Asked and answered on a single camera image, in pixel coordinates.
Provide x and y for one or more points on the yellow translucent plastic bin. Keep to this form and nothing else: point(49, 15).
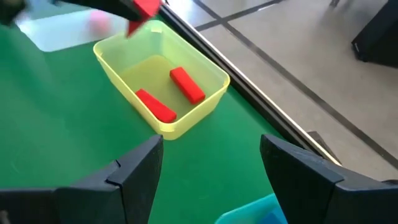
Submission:
point(136, 53)

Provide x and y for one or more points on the black aluminium table frame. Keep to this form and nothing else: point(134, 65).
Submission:
point(248, 93)

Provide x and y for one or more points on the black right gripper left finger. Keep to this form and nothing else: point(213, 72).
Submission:
point(93, 202)

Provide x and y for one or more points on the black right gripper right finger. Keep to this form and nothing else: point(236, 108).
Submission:
point(326, 202)

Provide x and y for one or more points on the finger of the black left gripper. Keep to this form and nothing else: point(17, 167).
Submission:
point(109, 6)

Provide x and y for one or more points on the red wooden block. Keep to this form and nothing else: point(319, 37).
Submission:
point(99, 21)
point(146, 6)

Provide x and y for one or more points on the black computer tower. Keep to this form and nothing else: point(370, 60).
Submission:
point(379, 34)

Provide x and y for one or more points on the blue cube block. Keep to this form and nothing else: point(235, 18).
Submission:
point(270, 218)

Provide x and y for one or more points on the red rectangular block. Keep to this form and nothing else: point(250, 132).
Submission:
point(155, 106)
point(187, 85)

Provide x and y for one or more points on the teal translucent plastic bin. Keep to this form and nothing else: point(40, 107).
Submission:
point(242, 211)

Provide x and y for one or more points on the white translucent plastic bin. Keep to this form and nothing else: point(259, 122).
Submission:
point(62, 34)

